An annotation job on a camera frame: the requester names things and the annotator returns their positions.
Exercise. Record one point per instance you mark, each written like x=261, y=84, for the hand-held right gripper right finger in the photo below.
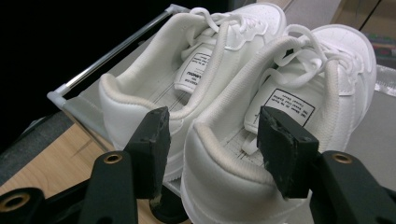
x=286, y=152

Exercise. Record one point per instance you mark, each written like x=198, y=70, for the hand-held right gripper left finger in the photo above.
x=151, y=149

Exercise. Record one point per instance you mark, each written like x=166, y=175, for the white sneaker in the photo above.
x=130, y=115
x=224, y=186

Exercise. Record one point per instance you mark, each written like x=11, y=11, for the metal shoe rack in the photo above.
x=373, y=130

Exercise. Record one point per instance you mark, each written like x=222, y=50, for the book with red cover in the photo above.
x=384, y=49

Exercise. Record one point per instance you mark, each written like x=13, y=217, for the wooden cabinet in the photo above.
x=386, y=18

